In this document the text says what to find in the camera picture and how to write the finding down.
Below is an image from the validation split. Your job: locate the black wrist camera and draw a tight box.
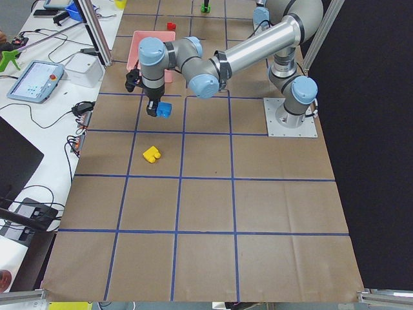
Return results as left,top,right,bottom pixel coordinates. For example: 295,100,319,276
125,68,143,92

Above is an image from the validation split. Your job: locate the green toy block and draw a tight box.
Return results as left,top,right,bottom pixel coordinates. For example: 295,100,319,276
201,1,211,13

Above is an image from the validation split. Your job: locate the blue plastic bin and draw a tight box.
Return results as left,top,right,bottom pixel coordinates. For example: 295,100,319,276
65,1,83,22

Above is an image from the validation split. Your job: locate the red toy block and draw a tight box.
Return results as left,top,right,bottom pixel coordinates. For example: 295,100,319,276
166,22,176,30

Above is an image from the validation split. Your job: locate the teach pendant tablet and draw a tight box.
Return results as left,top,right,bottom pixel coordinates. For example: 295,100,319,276
6,60,65,103

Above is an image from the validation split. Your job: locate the brown paper table mat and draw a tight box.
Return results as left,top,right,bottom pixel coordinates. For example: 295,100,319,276
42,1,363,303

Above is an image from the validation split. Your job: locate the white square box device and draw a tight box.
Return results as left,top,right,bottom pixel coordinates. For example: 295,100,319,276
65,52,103,88

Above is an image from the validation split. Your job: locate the aluminium frame post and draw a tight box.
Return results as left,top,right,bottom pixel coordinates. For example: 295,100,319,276
74,0,113,67

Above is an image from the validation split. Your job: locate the black smartphone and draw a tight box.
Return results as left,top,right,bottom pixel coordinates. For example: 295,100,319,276
33,9,59,17

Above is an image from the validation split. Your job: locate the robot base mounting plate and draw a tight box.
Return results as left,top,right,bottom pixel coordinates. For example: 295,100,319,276
263,98,318,138

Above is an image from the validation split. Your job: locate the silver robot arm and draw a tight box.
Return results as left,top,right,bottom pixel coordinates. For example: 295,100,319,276
137,1,323,128

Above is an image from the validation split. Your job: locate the blue toy block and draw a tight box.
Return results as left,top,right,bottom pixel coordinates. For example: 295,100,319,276
156,101,172,118

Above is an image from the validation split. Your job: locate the yellow toy block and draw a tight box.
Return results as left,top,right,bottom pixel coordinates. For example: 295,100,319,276
143,146,161,163

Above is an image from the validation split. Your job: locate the green handled grabber tool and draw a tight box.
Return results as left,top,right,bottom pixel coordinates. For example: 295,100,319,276
0,22,83,72

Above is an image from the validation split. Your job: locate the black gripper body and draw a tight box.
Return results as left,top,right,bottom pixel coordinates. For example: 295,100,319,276
143,86,164,102

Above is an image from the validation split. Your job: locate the black power adapter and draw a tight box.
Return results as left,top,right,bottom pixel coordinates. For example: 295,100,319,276
71,101,95,116

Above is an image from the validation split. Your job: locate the pink plastic box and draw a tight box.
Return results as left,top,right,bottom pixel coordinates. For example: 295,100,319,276
126,30,176,88

